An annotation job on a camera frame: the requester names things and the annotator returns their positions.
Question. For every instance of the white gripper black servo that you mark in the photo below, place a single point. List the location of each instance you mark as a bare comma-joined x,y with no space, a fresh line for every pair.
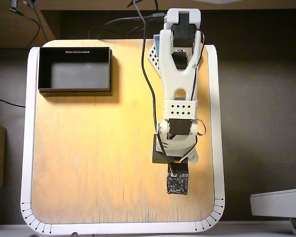
159,158

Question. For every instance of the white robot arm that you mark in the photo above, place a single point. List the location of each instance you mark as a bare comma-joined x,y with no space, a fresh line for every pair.
177,81

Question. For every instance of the black rectangular bin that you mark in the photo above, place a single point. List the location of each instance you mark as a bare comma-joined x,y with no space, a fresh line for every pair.
76,76

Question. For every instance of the white flat plastic device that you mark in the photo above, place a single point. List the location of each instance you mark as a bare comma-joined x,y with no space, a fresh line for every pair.
278,202

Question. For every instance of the white label strip sticker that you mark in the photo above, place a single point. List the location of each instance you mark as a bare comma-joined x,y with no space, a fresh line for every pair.
76,51

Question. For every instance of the wooden desk shelf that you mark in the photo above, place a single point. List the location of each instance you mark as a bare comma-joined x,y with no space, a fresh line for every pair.
5,27

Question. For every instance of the black wrist camera circuit board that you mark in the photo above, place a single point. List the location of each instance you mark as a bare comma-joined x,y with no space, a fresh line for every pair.
177,182

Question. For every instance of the white board edge frame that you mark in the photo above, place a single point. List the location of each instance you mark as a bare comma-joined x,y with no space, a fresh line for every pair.
217,123

